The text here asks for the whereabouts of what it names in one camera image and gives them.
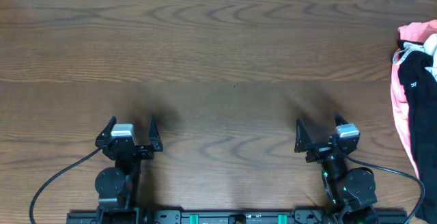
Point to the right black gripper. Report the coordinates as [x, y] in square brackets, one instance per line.
[321, 150]

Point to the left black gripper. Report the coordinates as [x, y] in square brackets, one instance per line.
[141, 149]

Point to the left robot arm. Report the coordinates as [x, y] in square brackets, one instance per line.
[117, 185]

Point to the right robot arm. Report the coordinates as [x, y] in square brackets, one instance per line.
[352, 191]

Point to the black garment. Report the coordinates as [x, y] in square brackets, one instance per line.
[420, 90]

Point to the pink garment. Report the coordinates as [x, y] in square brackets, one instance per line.
[416, 33]

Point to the white floral patterned garment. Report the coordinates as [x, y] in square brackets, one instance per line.
[423, 51]

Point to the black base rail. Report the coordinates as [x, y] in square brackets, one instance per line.
[239, 217]

